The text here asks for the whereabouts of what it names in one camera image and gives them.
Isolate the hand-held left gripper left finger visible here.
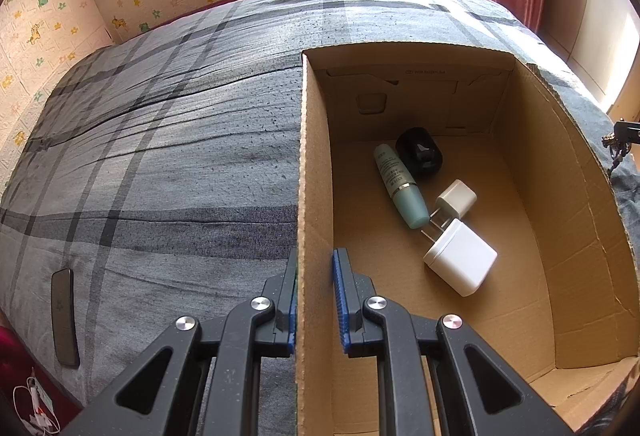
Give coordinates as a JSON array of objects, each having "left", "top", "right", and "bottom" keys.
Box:
[{"left": 60, "top": 246, "right": 300, "bottom": 436}]

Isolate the beige wardrobe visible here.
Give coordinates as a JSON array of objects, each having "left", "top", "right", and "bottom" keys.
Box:
[{"left": 540, "top": 0, "right": 640, "bottom": 114}]

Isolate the keychain with braided cord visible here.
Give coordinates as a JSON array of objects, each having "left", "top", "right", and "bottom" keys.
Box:
[{"left": 600, "top": 117, "right": 640, "bottom": 177}]

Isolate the brown cardboard box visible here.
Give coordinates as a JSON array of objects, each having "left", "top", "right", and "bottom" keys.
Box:
[{"left": 295, "top": 41, "right": 640, "bottom": 436}]

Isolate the grey plaid bedsheet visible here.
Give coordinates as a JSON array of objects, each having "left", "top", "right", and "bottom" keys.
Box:
[{"left": 0, "top": 0, "right": 640, "bottom": 436}]

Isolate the small white charger plug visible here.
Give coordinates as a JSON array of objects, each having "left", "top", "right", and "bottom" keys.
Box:
[{"left": 431, "top": 180, "right": 479, "bottom": 229}]

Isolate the black glossy container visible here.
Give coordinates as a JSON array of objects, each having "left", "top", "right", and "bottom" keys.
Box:
[{"left": 395, "top": 127, "right": 443, "bottom": 178}]

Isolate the white charging cable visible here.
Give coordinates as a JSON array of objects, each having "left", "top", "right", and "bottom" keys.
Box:
[{"left": 12, "top": 376, "right": 61, "bottom": 434}]

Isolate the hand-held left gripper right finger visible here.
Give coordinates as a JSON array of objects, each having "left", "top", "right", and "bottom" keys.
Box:
[{"left": 331, "top": 247, "right": 576, "bottom": 436}]

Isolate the glossy cosmetic tube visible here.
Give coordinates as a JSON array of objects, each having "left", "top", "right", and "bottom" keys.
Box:
[{"left": 373, "top": 143, "right": 429, "bottom": 230}]

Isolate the large white charger plug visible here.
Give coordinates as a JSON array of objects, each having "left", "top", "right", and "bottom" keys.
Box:
[{"left": 420, "top": 218, "right": 498, "bottom": 298}]

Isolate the black smartphone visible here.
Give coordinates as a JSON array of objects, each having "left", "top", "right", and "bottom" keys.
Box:
[{"left": 51, "top": 268, "right": 81, "bottom": 367}]

